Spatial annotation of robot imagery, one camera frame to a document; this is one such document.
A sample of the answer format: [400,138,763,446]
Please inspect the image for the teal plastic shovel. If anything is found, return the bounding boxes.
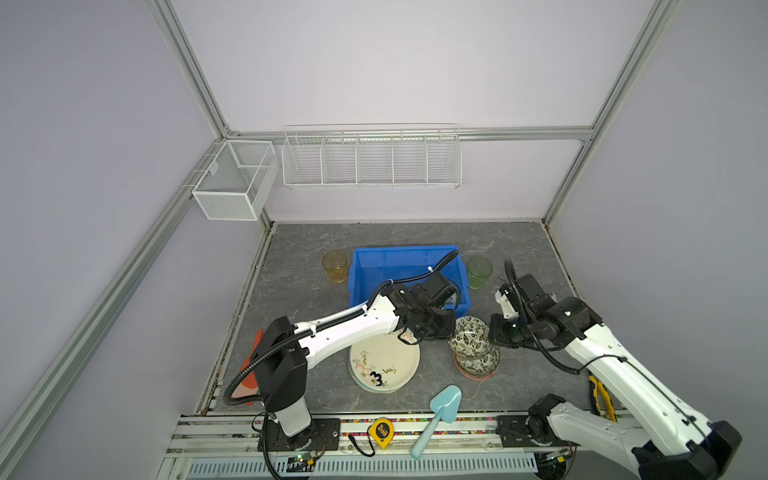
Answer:
[410,385,462,460]

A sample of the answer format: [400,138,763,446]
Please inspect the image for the green floral bowl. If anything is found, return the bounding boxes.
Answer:
[453,347,501,374]
[448,316,497,360]

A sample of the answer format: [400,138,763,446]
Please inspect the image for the orange patterned bowl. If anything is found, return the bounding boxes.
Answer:
[454,361,496,381]

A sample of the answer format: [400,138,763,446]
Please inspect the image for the green glass cup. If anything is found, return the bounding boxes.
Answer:
[466,256,493,290]

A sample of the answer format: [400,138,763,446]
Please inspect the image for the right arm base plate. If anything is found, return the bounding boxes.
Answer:
[495,415,568,448]

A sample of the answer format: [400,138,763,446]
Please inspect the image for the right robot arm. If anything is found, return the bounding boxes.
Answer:
[489,260,742,479]

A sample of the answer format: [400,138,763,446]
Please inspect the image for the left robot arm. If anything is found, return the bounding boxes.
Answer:
[219,248,461,440]

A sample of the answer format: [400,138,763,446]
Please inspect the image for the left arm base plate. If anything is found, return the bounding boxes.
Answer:
[258,417,341,453]

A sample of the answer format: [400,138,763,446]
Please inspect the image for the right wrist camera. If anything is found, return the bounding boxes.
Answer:
[494,283,519,320]

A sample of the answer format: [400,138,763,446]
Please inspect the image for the red work glove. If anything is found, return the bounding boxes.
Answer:
[232,329,263,400]

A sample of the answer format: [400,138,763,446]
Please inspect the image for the white mesh basket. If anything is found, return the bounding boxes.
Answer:
[192,140,280,222]

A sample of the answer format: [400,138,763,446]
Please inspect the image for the amber glass cup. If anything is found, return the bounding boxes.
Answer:
[321,250,348,284]

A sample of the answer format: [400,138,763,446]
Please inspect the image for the yellow tape measure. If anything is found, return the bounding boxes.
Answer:
[367,418,395,450]

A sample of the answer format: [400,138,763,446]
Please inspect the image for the white wire rack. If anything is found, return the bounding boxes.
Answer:
[282,124,463,188]

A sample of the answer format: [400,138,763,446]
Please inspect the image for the cream floral plate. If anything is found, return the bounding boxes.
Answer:
[349,333,421,373]

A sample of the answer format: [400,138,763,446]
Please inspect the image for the blue plastic bin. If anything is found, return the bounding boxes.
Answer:
[348,245,472,317]

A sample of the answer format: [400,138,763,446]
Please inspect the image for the green rimmed bottom plate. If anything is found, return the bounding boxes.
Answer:
[349,364,415,394]

